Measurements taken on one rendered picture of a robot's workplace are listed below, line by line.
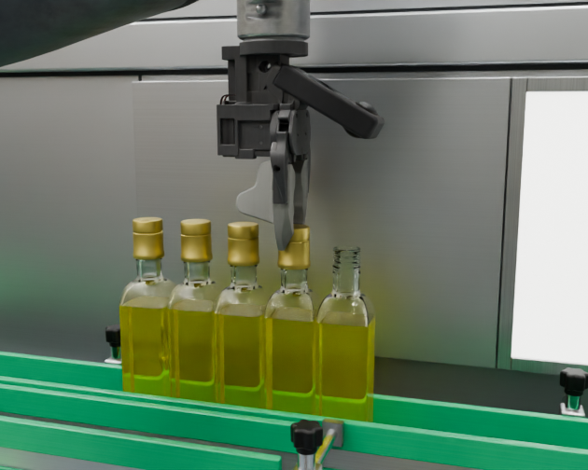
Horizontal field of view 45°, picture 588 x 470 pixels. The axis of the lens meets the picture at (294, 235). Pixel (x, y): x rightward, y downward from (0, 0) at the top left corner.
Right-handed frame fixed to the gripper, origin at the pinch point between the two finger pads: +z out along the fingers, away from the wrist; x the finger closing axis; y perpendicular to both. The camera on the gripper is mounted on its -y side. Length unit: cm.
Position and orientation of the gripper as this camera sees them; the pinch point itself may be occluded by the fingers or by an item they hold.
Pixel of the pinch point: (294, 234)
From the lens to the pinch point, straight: 75.9
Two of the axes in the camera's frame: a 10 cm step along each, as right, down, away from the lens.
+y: -9.6, -0.5, 2.8
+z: 0.0, 9.8, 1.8
